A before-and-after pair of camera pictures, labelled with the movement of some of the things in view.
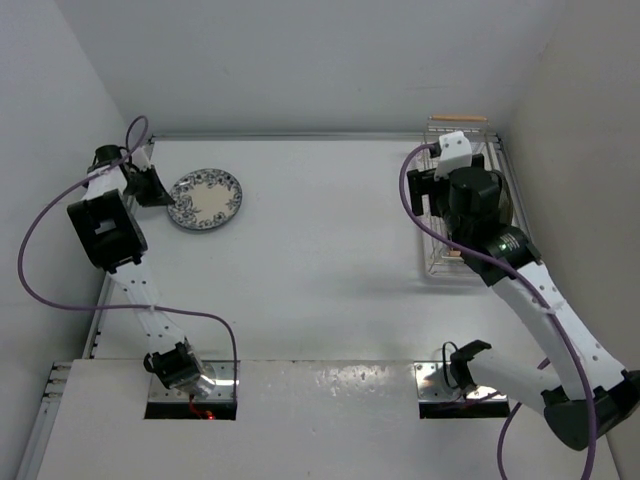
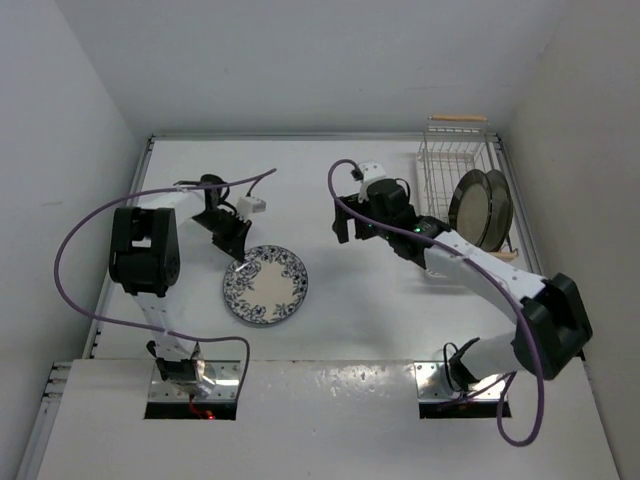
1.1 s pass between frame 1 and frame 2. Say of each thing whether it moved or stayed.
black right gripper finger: moved
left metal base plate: stayed
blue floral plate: moved
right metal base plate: stayed
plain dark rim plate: stayed
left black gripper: moved
